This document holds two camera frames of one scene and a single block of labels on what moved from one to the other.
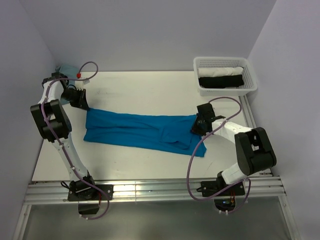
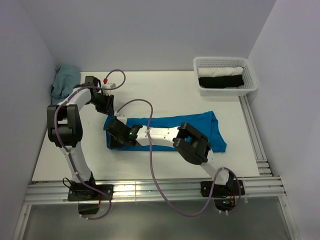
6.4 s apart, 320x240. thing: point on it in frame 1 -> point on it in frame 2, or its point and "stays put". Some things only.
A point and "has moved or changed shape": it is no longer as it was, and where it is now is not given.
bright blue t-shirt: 167,132 has moved or changed shape
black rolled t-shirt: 221,82 stays put
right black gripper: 195,128 -> 113,144
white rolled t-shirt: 206,72 stays put
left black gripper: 82,101 -> 108,108
